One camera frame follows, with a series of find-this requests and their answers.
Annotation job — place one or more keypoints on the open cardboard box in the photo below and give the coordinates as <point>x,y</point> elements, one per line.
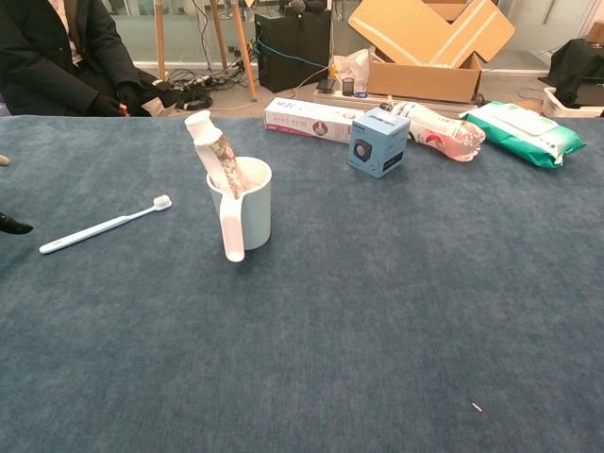
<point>424,80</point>

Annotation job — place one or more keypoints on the blue table cloth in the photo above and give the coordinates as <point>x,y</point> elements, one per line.
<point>330,307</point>

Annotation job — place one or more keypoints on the black cloth cover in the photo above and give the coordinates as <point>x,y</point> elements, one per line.
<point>575,66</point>

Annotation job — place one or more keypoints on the green wet wipes pack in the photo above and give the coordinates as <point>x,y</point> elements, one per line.
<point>519,132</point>

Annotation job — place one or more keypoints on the brown mesh pen holder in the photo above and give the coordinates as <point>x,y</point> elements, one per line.
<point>348,87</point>

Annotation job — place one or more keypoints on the person in black coat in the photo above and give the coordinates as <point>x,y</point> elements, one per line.
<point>38,56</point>

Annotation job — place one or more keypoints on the black computer tower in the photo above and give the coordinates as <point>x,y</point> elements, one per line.
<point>292,52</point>

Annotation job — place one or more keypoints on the light blue toothbrush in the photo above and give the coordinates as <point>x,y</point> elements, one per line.
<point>94,231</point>

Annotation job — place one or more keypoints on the wooden easel leg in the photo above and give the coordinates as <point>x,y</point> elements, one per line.
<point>219,38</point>
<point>243,47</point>
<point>160,42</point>

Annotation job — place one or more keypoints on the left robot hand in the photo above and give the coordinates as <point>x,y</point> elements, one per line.
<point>11,225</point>

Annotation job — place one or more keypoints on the small black device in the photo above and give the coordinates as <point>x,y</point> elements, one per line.
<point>325,85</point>

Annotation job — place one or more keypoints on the white plastic bag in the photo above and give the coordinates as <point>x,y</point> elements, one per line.
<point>351,63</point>

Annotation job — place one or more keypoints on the long white power strip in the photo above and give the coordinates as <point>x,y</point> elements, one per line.
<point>330,98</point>

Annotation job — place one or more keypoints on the white toothpaste tube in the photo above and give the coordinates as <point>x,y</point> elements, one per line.
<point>222,156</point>

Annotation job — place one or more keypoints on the long white pink box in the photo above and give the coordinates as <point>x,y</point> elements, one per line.
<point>302,120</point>

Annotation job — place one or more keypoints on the white plastic bin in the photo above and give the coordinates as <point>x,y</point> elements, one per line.
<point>566,111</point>

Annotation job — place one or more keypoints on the pink white plastic package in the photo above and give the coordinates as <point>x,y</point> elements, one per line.
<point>439,129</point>

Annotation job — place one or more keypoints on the blue cube speaker box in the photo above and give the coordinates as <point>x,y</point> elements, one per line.
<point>377,146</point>

